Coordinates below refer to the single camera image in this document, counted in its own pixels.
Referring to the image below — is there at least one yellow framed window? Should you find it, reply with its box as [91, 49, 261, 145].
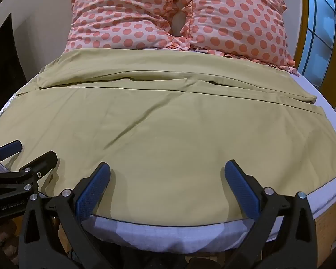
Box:
[299, 0, 336, 110]

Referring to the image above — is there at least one dark wooden cabinet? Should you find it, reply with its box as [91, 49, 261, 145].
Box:
[0, 13, 27, 110]

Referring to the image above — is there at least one olive green bed sheet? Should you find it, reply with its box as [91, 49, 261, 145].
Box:
[0, 49, 336, 227]

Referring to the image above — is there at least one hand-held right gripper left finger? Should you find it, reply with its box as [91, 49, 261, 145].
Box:
[18, 162, 111, 269]

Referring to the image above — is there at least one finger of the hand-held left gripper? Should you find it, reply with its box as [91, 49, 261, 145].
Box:
[0, 150, 58, 200]
[0, 139, 23, 163]

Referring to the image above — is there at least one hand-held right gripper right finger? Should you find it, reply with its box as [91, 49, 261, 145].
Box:
[224, 160, 317, 269]

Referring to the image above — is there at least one pink polka dot pillow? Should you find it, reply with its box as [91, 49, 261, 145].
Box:
[181, 0, 300, 76]
[64, 0, 191, 52]

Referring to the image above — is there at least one wooden bed frame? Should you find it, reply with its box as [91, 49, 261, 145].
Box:
[269, 199, 336, 269]

